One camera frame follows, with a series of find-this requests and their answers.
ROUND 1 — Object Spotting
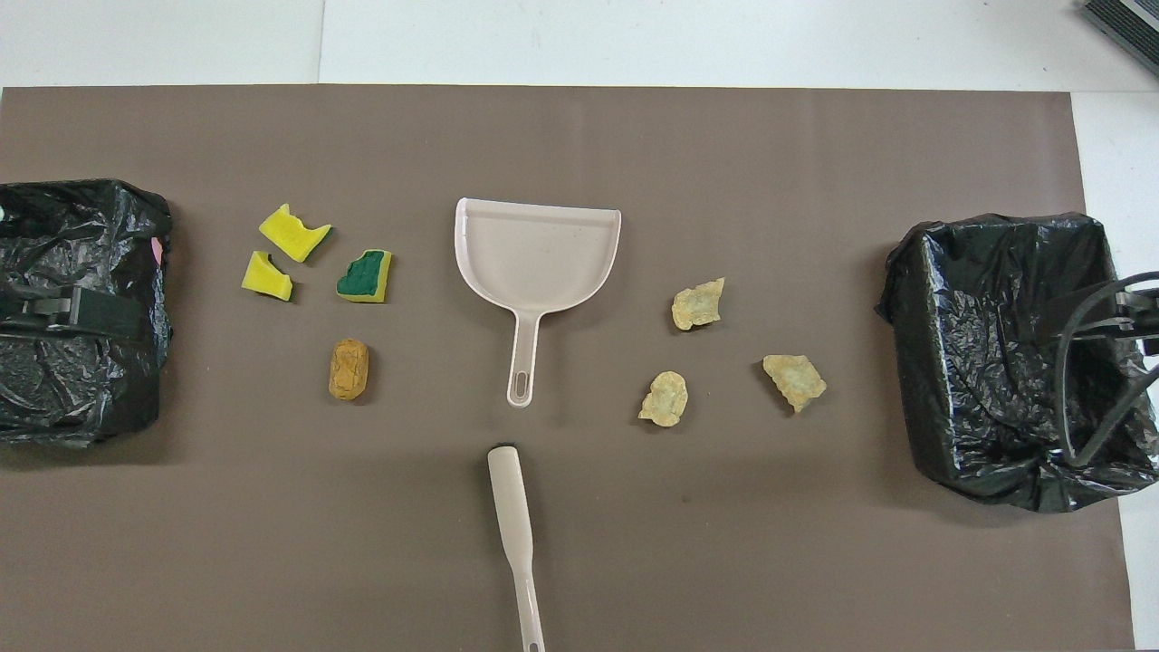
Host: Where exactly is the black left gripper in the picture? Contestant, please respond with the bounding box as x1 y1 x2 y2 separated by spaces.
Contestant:
0 286 146 341

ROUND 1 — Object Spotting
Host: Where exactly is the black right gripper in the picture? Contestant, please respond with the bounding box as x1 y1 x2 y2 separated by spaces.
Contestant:
1112 288 1159 356

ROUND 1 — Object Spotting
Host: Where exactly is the small yellow sponge wedge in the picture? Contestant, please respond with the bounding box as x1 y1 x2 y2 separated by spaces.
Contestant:
241 250 294 302

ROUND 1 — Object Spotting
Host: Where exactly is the large notched yellow sponge piece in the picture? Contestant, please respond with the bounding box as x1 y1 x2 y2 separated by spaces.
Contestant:
258 203 333 264

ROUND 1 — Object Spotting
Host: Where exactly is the orange brown sponge lump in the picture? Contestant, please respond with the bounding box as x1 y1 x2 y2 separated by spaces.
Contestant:
328 338 370 402

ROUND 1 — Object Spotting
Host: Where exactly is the green and yellow sponge piece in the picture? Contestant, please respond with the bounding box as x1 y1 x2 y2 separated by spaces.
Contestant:
336 249 394 304

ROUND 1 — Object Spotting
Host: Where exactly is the pale beige sponge chunk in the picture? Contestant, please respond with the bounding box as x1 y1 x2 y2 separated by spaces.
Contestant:
671 277 726 332
761 353 828 415
637 370 689 429

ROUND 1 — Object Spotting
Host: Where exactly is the pink plastic dustpan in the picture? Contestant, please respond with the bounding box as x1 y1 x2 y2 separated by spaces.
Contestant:
454 197 623 408

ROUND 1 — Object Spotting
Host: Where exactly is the pink brush with black bristles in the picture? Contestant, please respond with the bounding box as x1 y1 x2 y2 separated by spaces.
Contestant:
487 442 547 652

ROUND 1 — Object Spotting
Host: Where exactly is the bin lined with black bag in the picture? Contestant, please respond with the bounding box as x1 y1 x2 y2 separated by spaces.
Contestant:
875 212 1159 514
0 178 174 447

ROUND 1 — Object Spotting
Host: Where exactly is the grey ribbed device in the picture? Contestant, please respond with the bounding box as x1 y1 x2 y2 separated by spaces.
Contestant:
1079 0 1159 78

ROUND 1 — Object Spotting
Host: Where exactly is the brown table mat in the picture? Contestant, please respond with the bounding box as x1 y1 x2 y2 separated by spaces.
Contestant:
0 84 1137 652

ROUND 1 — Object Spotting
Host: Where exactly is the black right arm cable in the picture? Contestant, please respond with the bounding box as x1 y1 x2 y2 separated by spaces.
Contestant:
1053 270 1159 465

